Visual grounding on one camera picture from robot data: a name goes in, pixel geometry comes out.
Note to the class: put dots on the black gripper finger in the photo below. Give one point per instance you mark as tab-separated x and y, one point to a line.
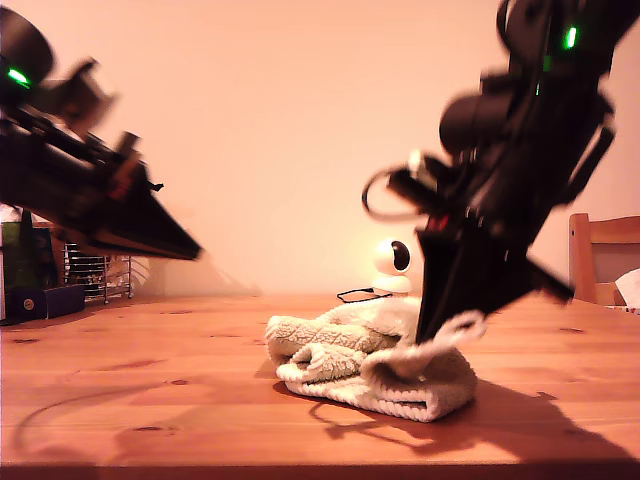
130	237
435	280
495	285
150	210

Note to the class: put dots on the wooden chair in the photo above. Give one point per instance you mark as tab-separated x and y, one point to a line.
582	250

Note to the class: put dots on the red and black utensil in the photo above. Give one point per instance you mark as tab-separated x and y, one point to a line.
157	186

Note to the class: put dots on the gripper grey camera box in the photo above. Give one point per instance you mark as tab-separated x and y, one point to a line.
82	95
415	162

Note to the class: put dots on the dark blue box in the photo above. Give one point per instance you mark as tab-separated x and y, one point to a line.
30	304

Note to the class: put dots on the cream fluffy tea towel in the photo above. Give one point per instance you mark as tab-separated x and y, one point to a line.
350	390

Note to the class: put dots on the green and white bag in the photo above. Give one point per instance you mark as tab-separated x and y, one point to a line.
20	260

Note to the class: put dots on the white tissue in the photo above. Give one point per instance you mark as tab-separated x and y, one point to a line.
631	287

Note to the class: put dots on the white round security camera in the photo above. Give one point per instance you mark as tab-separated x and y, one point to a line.
387	257

